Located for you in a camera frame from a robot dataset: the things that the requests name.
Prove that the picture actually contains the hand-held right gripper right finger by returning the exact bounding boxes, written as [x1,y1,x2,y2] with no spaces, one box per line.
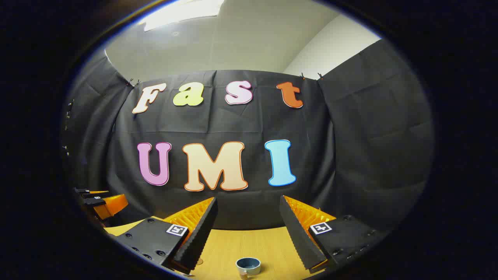
[279,195,389,272]

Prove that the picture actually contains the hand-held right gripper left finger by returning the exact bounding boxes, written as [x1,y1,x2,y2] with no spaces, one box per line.
[116,196,218,275]

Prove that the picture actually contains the light green cup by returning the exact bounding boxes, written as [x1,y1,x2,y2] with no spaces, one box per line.
[236,257,261,280]

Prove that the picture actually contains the wooden desktop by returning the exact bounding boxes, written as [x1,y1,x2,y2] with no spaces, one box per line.
[104,216,327,280]

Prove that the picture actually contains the black backdrop cloth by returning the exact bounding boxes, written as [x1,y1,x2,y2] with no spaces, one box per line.
[62,39,434,242]

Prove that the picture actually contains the ceiling light panel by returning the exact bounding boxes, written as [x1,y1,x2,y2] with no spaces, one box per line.
[143,0,226,32]

